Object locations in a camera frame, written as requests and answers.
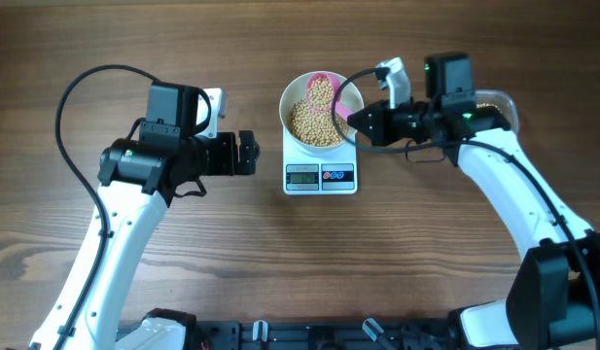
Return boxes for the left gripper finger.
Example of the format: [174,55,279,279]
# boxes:
[238,130,260,161]
[237,145,260,176]

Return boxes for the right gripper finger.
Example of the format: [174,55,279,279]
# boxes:
[347,119,373,142]
[347,104,375,124]

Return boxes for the pink plastic scoop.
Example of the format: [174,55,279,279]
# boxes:
[306,72,352,121]

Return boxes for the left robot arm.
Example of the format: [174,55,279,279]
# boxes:
[29,82,259,349]

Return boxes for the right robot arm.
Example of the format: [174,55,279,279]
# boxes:
[347,52,600,349]

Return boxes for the soybeans in bowl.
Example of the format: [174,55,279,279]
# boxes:
[288,100,343,147]

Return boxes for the white digital kitchen scale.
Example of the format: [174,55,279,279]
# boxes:
[282,130,358,195]

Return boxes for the pile of soybeans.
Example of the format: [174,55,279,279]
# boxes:
[476,102,496,108]

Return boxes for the clear plastic container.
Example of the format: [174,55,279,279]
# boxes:
[476,89,519,133]

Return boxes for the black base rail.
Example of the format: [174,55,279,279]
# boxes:
[115,308,473,350]

